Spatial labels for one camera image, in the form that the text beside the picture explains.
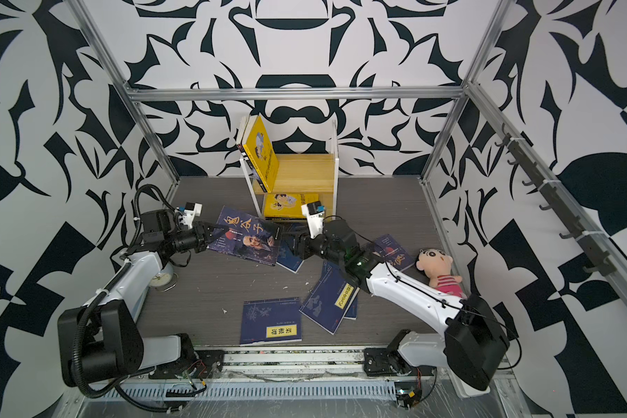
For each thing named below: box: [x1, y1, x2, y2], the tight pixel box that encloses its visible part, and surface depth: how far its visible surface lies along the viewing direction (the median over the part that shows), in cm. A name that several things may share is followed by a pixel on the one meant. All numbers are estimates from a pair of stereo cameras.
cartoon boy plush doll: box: [414, 248, 466, 298], surface depth 89 cm
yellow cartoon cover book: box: [236, 114, 280, 194], surface depth 81 cm
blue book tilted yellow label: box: [298, 264, 361, 336], surface depth 85 cm
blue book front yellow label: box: [239, 296, 303, 347], surface depth 83 cm
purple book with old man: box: [208, 205, 280, 267], surface depth 84 cm
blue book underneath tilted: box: [321, 259, 359, 320], surface depth 85 cm
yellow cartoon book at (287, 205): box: [263, 193, 320, 219], surface depth 104 cm
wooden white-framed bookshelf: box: [238, 123, 339, 221], surface depth 103 cm
